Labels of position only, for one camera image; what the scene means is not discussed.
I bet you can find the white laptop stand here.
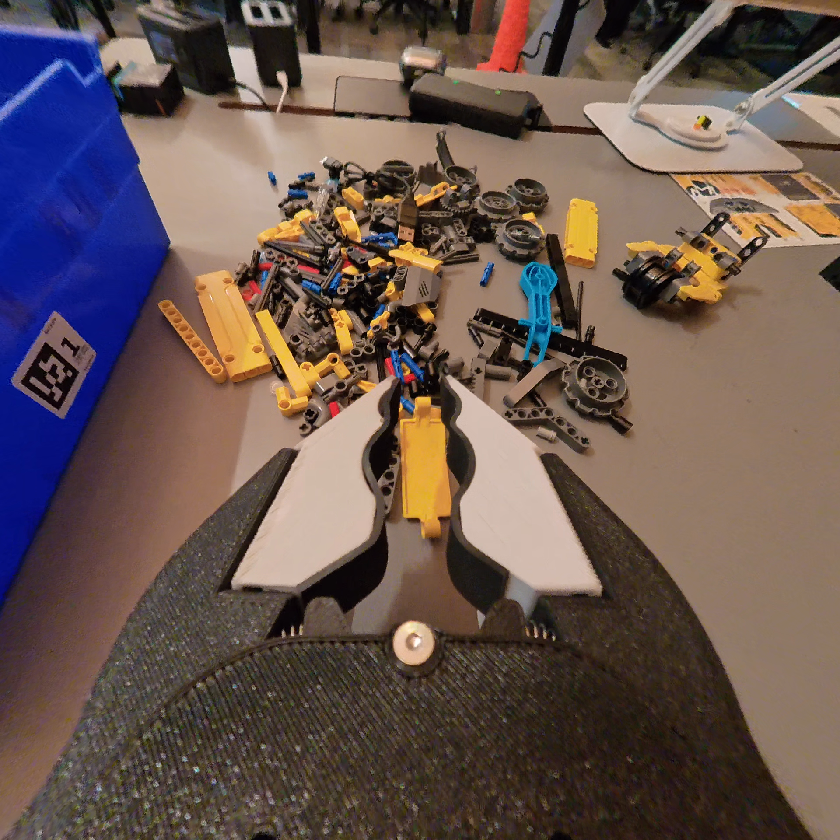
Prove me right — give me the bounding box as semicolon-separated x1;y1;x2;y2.
583;0;840;173

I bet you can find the long yellow curved panel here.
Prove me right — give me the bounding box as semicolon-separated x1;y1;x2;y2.
194;269;274;382

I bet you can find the orange traffic cone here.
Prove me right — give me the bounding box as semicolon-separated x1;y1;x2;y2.
477;0;533;74

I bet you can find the black desk cable cover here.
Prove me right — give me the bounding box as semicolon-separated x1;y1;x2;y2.
332;75;553;130

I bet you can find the yellow beam with holes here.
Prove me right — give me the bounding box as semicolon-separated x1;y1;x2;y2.
157;299;228;384

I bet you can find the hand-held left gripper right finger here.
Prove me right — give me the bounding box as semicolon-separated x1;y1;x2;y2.
441;375;603;622

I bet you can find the large grey toy wheel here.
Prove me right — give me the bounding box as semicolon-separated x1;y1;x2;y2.
560;356;631;418

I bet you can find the black and white marker tag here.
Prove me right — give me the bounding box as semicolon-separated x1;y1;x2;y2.
11;311;98;420

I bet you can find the black charger with slots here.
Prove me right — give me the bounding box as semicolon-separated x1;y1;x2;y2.
241;0;303;88

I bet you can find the black usb cable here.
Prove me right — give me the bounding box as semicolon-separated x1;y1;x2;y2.
321;157;421;244

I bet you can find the blue plastic bin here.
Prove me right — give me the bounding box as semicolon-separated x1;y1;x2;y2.
0;26;172;605

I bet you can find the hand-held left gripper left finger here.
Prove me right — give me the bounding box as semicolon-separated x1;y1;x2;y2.
231;377;403;609

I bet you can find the black power bank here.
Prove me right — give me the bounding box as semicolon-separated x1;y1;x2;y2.
407;73;545;139

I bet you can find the yellow panel with tabs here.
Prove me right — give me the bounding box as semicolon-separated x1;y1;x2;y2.
398;395;455;541

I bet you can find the short yellow curved panel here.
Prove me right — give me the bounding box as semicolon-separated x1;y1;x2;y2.
565;197;600;269

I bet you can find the black battery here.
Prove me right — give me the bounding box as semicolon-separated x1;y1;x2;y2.
114;62;185;116

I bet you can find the black charger with screen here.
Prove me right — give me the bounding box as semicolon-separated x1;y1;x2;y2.
137;4;236;95

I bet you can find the pile of toy building pieces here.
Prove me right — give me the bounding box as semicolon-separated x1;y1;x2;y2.
157;127;635;454

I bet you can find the small yellow toy assembly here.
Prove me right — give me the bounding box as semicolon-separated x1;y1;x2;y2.
613;213;769;310

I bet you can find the long black toy beam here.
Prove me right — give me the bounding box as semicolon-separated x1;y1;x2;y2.
469;308;628;369

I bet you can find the light blue plastic piece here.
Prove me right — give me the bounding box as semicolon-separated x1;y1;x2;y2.
516;260;564;364

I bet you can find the printed instruction sheet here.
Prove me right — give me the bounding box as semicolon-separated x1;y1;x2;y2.
670;171;840;249

